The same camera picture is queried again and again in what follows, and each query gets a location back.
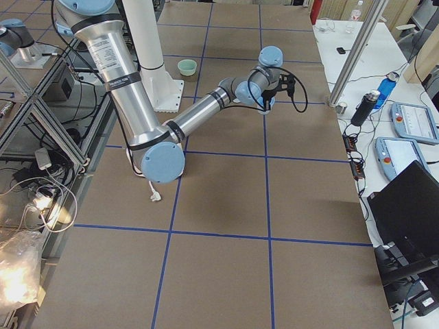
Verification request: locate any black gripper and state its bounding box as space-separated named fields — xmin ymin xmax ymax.
xmin=261 ymin=75 xmax=295 ymax=110

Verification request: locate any light blue cup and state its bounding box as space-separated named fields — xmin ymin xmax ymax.
xmin=257 ymin=97 xmax=275 ymax=115

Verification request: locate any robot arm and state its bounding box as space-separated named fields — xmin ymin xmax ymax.
xmin=53 ymin=1 xmax=283 ymax=184

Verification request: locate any green bowl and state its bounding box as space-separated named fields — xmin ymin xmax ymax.
xmin=177 ymin=59 xmax=198 ymax=76

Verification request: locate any black water bottle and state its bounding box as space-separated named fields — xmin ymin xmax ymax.
xmin=351 ymin=90 xmax=380 ymax=127

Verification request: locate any blue water bottle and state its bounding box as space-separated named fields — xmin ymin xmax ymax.
xmin=372 ymin=77 xmax=398 ymax=112

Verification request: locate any clear plastic bottle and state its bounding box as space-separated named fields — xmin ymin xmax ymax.
xmin=345 ymin=0 xmax=364 ymax=34

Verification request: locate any teach pendant near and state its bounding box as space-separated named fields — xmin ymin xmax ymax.
xmin=375 ymin=137 xmax=430 ymax=181

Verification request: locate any teach pendant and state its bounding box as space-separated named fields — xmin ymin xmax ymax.
xmin=390 ymin=103 xmax=438 ymax=145
xmin=375 ymin=137 xmax=430 ymax=181

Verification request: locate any white toaster plug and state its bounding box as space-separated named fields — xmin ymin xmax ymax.
xmin=148 ymin=181 xmax=162 ymax=202

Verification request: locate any teach pendant far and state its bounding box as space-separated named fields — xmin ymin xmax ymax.
xmin=390 ymin=103 xmax=438 ymax=145

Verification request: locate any black laptop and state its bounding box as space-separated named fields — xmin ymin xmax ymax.
xmin=367 ymin=160 xmax=438 ymax=256

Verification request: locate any black monitor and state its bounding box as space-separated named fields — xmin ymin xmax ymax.
xmin=367 ymin=160 xmax=438 ymax=293

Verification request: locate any plastic bag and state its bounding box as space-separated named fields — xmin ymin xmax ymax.
xmin=1 ymin=231 xmax=43 ymax=313

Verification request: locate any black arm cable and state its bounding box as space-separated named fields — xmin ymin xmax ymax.
xmin=222 ymin=66 xmax=309 ymax=113

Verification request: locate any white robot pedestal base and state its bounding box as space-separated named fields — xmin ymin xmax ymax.
xmin=123 ymin=0 xmax=184 ymax=113

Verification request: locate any aluminium frame post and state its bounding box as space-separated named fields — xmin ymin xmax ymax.
xmin=328 ymin=0 xmax=388 ymax=108

